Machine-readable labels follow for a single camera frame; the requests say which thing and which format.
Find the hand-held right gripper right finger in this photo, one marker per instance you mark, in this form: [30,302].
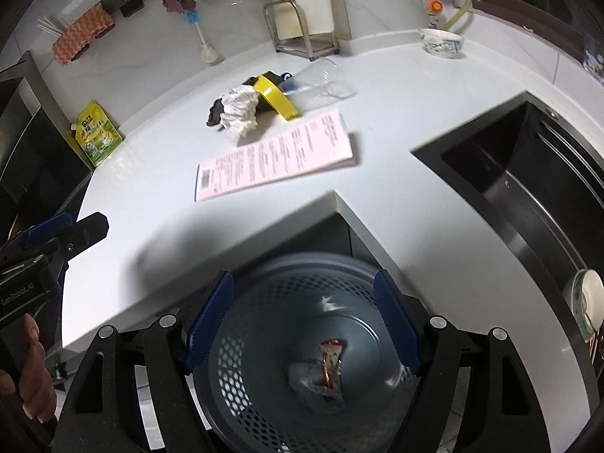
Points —
[396,321]

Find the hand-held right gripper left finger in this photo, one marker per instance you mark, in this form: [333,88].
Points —
[207,321]

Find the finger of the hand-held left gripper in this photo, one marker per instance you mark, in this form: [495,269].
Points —
[47,229]
[85,231]

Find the grey plastic mesh basket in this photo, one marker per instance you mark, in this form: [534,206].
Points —
[264,302]

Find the white tissue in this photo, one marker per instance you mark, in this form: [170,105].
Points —
[238,108]

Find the clear plastic cup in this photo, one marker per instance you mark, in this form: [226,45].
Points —
[325,78]

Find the person's left hand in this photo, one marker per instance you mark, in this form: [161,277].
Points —
[35,377]

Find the red and white snack wrapper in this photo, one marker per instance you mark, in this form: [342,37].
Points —
[331,358]

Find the black kitchen appliance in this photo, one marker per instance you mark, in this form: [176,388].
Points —
[28,151]

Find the green and yellow pouch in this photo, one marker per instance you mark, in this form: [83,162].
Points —
[96,134]

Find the grey crumpled plastic film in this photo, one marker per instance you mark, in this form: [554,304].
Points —
[306,387]

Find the dark brown crumpled scrap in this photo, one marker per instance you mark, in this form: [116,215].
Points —
[216,112]

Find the black kitchen sink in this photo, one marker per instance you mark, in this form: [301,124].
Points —
[509,174]

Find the pink printed paper sheet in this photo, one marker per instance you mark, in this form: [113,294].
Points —
[283,151]

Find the white bowl in sink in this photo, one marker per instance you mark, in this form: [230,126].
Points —
[585,297]

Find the orange zigzag dishcloth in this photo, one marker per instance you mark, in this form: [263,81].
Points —
[80,33]

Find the bundle of white chopsticks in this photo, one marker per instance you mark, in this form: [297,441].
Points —
[51,27]

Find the white bottle brush blue sponge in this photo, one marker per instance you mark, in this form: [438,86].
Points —
[200,35]

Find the yellow round lid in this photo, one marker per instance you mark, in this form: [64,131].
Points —
[273,96]

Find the blue twisted cloth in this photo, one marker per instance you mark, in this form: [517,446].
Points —
[289,86]

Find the white floral bowl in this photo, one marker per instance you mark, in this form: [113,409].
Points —
[441,47]

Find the steel cutting board rack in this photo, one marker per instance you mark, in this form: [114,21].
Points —
[302,48]

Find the glass mug with cartoon print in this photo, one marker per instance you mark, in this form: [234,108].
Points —
[593,59]

